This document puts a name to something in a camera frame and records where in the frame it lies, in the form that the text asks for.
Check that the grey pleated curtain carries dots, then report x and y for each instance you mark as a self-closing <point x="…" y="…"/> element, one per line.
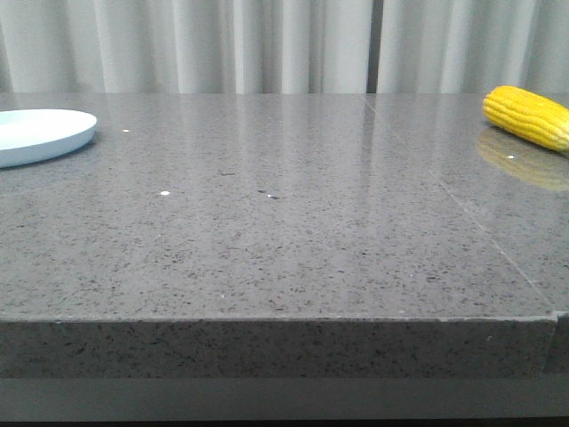
<point x="283" y="46"/>

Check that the light blue round plate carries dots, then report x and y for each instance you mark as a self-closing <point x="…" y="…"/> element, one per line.
<point x="33" y="135"/>

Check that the yellow corn cob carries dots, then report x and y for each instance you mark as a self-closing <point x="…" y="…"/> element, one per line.
<point x="529" y="116"/>

